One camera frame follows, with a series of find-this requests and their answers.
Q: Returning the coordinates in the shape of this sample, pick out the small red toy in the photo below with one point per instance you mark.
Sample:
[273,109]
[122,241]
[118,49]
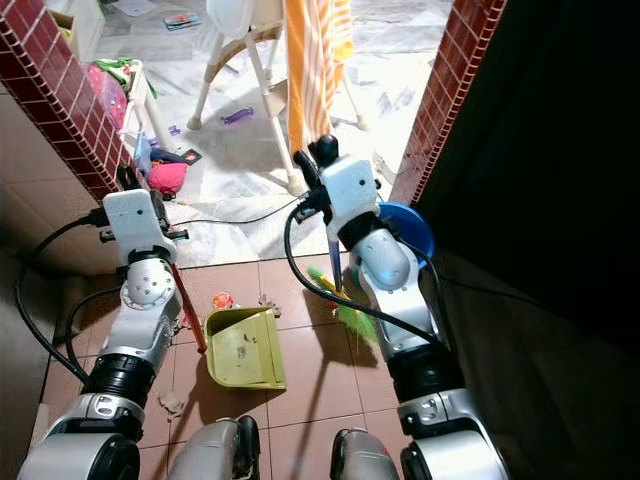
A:
[222,300]

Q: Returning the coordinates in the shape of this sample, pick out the blue plastic basin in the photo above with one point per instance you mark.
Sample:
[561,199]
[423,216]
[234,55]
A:
[410,228]

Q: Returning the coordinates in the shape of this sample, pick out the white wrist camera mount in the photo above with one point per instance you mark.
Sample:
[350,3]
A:
[352,188]
[132,222]

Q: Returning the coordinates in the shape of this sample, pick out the grey left robot leg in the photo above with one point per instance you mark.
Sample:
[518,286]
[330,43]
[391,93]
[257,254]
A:
[215,455]

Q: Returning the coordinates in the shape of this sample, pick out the small purple toy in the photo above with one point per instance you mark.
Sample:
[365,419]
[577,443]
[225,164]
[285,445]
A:
[238,116]

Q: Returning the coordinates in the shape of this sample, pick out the green bristle broom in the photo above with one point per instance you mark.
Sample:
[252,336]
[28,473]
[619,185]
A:
[352,318]

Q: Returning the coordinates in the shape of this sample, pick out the colourful flat book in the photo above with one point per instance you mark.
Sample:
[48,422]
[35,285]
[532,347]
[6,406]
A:
[183,20]

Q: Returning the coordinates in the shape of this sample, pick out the cardboard box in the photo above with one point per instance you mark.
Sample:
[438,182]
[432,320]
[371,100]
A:
[82,30]

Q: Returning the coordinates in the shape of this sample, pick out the grey right robot leg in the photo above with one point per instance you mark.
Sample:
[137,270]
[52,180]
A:
[365,460]

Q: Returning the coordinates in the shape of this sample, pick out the orange striped towel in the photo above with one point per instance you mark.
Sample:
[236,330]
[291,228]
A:
[310,75]

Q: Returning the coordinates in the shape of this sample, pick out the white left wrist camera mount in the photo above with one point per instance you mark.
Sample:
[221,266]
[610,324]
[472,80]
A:
[132,222]

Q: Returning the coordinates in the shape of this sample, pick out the white plastic stool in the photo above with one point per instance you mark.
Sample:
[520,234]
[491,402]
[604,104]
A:
[145,100]

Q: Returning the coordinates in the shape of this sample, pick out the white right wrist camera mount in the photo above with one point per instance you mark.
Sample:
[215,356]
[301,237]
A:
[352,188]

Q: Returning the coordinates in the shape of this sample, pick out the white high chair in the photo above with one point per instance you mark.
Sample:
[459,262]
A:
[255,40]

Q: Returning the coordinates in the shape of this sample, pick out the small brown paper scrap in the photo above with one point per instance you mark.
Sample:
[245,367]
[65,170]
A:
[172,403]

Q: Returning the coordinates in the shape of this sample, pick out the pink red cloth bundle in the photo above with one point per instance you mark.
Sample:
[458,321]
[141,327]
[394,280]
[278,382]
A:
[168,176]

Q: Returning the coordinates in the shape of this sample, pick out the pink bag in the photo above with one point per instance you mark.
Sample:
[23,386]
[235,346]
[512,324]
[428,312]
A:
[110,95]

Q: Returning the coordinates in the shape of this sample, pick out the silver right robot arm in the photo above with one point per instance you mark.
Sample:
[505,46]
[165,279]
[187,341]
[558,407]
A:
[410,330]

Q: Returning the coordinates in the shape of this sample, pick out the grey robot leg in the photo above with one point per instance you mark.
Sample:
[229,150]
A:
[365,460]
[215,455]

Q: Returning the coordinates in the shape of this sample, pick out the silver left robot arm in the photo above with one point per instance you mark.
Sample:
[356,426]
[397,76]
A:
[135,340]

